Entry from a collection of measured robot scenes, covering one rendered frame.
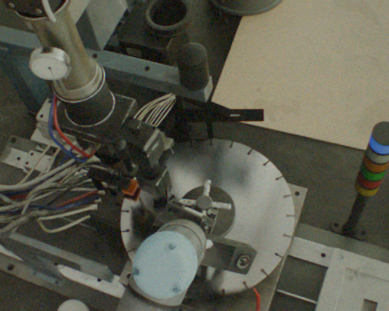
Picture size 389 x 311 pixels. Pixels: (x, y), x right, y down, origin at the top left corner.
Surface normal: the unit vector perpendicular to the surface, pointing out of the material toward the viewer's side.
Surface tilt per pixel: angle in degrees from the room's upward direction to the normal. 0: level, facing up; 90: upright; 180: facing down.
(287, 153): 0
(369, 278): 0
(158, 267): 32
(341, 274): 0
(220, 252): 53
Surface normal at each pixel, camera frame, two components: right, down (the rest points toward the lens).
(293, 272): -0.10, -0.48
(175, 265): -0.15, 0.07
